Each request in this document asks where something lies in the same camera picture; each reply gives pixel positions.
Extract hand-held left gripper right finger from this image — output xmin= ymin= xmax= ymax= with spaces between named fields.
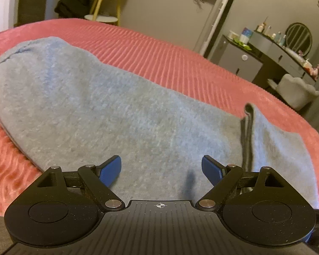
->
xmin=194 ymin=155 xmax=290 ymax=211

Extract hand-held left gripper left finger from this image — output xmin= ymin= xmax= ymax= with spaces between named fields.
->
xmin=29 ymin=155 xmax=126 ymax=211

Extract grey pants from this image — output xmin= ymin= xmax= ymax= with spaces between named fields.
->
xmin=0 ymin=36 xmax=319 ymax=210

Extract white shell-back chair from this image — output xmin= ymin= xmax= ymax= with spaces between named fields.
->
xmin=267 ymin=74 xmax=319 ymax=111

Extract grey drawer cabinet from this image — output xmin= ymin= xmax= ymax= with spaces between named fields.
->
xmin=218 ymin=34 xmax=265 ymax=83

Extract pink ribbed blanket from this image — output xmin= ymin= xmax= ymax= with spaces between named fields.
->
xmin=0 ymin=18 xmax=319 ymax=215

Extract green leafy item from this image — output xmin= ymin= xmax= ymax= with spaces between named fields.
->
xmin=232 ymin=38 xmax=253 ymax=51

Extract grey vanity desk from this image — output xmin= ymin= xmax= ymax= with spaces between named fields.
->
xmin=252 ymin=30 xmax=318 ymax=91

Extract white tower air conditioner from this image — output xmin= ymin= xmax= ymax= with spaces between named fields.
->
xmin=194 ymin=0 xmax=236 ymax=59

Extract yellow-legged round side table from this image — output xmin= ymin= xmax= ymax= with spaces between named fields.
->
xmin=84 ymin=0 xmax=130 ymax=27

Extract round vanity mirror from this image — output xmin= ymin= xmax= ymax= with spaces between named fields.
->
xmin=285 ymin=22 xmax=313 ymax=57

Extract black clothing pile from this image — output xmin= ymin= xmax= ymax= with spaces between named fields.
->
xmin=54 ymin=0 xmax=92 ymax=20

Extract dark wooden door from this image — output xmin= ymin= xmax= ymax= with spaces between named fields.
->
xmin=16 ymin=0 xmax=52 ymax=27

